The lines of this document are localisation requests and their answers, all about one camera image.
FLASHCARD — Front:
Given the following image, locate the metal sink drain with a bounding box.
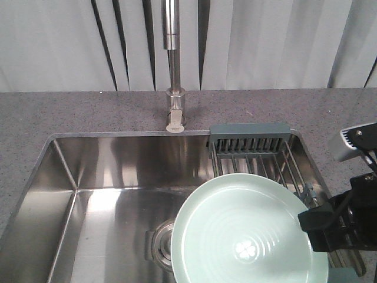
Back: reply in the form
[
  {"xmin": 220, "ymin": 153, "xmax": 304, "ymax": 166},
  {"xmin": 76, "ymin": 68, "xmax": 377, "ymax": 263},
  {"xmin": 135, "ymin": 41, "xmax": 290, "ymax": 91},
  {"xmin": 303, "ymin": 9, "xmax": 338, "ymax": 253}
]
[{"xmin": 144, "ymin": 219, "xmax": 175, "ymax": 272}]

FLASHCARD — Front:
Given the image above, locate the light green round plate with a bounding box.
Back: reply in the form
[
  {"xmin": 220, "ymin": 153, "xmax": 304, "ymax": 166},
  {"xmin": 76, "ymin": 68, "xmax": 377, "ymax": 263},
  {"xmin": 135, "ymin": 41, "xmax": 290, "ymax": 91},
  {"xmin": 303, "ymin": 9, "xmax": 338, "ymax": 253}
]
[{"xmin": 171, "ymin": 173, "xmax": 329, "ymax": 282}]

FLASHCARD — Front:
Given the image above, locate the grey sink dish rack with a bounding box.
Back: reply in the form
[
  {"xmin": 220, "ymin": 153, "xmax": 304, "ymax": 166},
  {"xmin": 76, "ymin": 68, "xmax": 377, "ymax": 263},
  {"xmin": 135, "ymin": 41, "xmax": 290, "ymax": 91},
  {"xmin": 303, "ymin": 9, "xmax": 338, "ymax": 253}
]
[{"xmin": 206, "ymin": 123, "xmax": 368, "ymax": 283}]

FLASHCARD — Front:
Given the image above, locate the black right camera cable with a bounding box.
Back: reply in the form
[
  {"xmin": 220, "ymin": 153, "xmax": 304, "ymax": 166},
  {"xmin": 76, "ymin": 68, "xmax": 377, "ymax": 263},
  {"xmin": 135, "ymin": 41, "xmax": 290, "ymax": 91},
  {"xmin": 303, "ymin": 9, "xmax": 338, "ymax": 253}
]
[{"xmin": 361, "ymin": 147, "xmax": 377, "ymax": 175}]

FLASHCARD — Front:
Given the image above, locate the black right camera bracket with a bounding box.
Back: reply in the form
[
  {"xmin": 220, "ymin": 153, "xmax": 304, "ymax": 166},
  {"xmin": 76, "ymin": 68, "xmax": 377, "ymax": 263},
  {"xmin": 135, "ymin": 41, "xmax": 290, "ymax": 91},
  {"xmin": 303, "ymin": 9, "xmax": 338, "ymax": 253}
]
[{"xmin": 347, "ymin": 123, "xmax": 376, "ymax": 152}]

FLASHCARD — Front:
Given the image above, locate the white pleated curtain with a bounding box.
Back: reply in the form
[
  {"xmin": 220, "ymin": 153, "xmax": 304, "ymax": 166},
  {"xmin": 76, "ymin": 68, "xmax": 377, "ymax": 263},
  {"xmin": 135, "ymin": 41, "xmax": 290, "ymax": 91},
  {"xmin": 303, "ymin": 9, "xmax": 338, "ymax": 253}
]
[{"xmin": 1, "ymin": 1, "xmax": 376, "ymax": 92}]

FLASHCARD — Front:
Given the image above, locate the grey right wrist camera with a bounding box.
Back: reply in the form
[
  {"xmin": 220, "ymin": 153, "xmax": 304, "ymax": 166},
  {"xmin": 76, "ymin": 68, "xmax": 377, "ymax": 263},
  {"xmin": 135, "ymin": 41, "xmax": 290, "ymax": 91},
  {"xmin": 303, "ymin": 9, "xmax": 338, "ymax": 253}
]
[{"xmin": 328, "ymin": 127, "xmax": 362, "ymax": 162}]

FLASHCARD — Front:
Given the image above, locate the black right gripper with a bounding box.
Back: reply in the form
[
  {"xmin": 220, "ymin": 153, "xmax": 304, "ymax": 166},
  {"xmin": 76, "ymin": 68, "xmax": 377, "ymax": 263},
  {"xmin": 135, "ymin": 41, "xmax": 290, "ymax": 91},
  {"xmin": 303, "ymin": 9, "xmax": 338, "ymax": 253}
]
[{"xmin": 297, "ymin": 173, "xmax": 376, "ymax": 252}]

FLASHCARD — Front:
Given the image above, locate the stainless steel faucet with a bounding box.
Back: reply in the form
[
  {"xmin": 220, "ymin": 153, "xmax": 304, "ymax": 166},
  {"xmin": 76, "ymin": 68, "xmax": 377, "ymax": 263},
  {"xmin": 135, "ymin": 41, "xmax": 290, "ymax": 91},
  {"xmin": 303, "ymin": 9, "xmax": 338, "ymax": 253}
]
[{"xmin": 161, "ymin": 0, "xmax": 186, "ymax": 134}]

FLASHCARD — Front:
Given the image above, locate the stainless steel sink basin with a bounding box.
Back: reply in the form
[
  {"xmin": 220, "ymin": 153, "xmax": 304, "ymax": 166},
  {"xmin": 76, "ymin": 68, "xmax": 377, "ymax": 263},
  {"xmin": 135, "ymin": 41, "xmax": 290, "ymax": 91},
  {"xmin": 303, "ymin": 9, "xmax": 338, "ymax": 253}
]
[{"xmin": 1, "ymin": 131, "xmax": 216, "ymax": 282}]

